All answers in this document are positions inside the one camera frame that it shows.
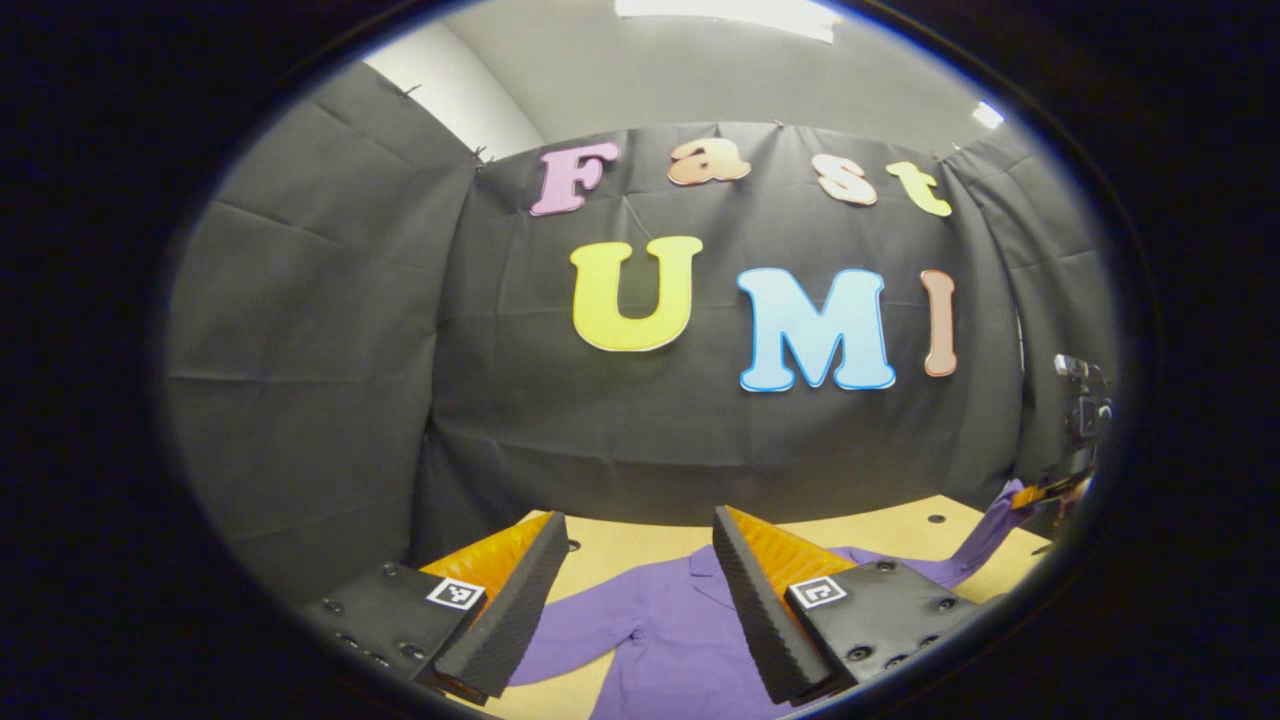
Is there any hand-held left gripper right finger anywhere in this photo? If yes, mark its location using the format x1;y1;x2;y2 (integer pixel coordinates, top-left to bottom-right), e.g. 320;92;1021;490
712;505;986;706

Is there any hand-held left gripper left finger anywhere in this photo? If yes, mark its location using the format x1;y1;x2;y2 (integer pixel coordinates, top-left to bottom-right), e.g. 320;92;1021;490
300;510;571;706

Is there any purple knit garment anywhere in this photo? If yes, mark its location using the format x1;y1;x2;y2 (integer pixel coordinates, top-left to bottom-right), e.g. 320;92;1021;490
508;480;1031;720

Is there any ceiling light panel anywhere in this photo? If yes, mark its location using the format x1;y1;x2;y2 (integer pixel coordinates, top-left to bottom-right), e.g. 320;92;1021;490
615;0;841;43

